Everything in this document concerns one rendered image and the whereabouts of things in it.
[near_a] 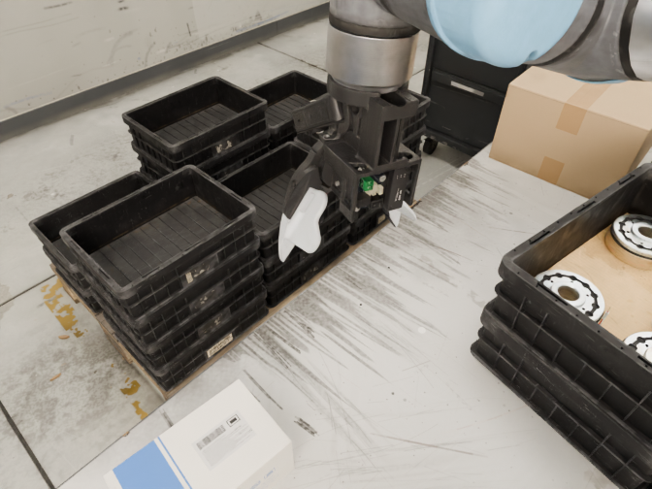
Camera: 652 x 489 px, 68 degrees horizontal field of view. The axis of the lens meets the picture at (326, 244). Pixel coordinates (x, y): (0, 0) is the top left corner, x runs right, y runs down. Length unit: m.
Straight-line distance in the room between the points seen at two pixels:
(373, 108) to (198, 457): 0.48
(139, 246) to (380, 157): 1.03
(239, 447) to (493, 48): 0.55
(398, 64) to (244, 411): 0.48
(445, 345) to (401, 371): 0.10
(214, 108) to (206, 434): 1.46
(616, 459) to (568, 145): 0.68
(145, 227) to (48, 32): 1.80
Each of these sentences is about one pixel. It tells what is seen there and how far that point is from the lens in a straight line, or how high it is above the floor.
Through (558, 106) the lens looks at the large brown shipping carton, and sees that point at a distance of 1.20.
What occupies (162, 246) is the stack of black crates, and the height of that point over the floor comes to 0.49.
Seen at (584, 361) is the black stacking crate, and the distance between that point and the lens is 0.71.
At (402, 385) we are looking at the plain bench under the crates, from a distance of 0.81.
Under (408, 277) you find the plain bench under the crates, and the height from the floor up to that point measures 0.70.
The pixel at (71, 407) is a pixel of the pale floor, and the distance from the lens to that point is 1.76.
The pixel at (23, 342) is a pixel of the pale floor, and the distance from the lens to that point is 1.99.
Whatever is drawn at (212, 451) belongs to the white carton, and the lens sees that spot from 0.68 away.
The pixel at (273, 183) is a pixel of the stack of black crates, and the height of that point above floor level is 0.38.
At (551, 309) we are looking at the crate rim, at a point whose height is 0.92.
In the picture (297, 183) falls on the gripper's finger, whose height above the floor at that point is 1.12.
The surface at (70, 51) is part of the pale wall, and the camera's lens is 3.13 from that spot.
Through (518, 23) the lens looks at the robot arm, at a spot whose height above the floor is 1.31.
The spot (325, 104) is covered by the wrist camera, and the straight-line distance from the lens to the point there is 0.47.
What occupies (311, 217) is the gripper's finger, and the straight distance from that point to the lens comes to 0.48.
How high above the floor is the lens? 1.40
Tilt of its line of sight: 45 degrees down
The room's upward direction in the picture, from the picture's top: straight up
